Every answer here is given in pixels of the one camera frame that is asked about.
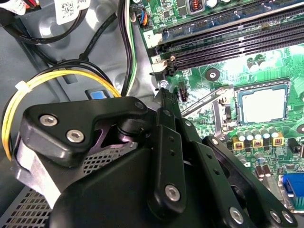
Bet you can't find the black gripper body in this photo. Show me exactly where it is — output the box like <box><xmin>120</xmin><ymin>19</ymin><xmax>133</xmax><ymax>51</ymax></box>
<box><xmin>48</xmin><ymin>147</ymin><xmax>223</xmax><ymax>228</ymax></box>

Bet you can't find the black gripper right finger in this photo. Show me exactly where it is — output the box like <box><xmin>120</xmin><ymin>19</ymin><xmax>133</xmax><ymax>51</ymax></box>
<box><xmin>177</xmin><ymin>114</ymin><xmax>299</xmax><ymax>228</ymax></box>

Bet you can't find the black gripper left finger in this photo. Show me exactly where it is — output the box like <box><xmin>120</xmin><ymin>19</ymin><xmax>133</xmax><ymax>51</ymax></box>
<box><xmin>20</xmin><ymin>87</ymin><xmax>188</xmax><ymax>220</ymax></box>

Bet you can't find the metal socket cover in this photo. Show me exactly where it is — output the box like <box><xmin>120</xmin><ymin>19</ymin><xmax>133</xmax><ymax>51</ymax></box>
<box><xmin>181</xmin><ymin>84</ymin><xmax>236</xmax><ymax>118</ymax></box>

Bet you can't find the CPU with silver top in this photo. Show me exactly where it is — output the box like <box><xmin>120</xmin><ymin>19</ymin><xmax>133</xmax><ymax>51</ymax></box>
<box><xmin>238</xmin><ymin>86</ymin><xmax>289</xmax><ymax>125</ymax></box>

